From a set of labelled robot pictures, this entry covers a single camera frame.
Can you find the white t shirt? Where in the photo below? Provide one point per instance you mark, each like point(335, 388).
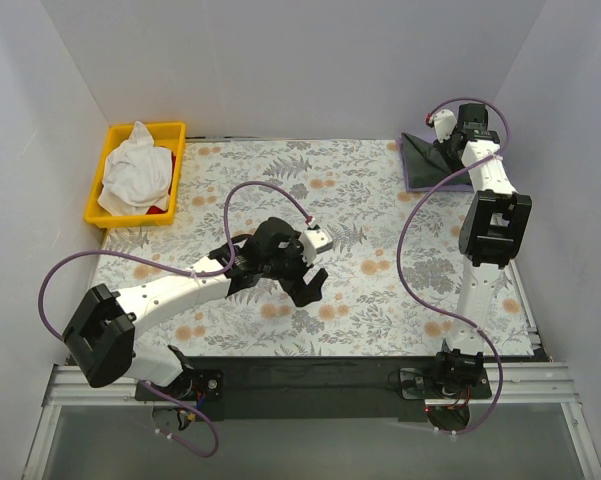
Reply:
point(136, 175)

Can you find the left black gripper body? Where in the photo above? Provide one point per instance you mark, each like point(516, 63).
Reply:
point(290, 270)

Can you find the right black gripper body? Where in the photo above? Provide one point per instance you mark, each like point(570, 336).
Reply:
point(453, 148)

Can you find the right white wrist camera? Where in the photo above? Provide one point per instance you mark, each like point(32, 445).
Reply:
point(443, 122)

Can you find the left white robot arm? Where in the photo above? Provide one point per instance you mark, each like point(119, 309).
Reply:
point(103, 335)

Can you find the folded purple t shirt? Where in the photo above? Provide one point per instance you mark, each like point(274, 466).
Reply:
point(422, 165)

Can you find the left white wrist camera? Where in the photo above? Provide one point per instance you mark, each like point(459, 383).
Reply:
point(315, 241)

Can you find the floral tablecloth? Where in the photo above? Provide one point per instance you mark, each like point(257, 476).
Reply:
point(394, 272)

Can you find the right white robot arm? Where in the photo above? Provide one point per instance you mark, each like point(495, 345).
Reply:
point(490, 238)

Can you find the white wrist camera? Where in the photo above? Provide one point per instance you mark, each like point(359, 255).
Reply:
point(315, 241)
point(443, 122)

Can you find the yellow plastic bin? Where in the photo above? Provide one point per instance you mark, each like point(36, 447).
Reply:
point(170, 135)

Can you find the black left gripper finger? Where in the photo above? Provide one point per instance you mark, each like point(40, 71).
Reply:
point(314, 287)
point(302, 293)

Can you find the red t shirt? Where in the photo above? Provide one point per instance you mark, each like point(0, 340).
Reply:
point(162, 208)

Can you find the aluminium rail frame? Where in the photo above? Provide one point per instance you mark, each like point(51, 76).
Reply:
point(530, 383)

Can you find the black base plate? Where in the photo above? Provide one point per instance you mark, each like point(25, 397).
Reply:
point(240, 388)

